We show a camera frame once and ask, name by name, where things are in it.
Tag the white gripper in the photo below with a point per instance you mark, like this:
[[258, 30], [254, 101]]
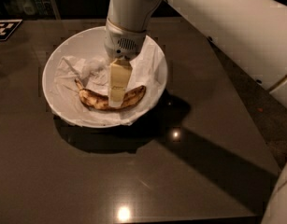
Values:
[[122, 43]]

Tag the ripe spotted banana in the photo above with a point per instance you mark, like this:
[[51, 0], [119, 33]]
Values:
[[99, 102]]

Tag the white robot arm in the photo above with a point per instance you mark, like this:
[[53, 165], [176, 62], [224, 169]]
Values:
[[253, 33]]

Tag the bottles on dark shelf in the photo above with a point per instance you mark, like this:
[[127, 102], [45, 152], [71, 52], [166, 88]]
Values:
[[28, 9]]

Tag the black white marker tag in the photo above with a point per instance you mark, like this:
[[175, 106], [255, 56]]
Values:
[[7, 27]]

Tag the white crumpled cloth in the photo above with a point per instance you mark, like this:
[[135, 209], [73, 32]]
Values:
[[146, 66]]

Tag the white bowl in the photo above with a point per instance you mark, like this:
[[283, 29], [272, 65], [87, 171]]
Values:
[[71, 47]]

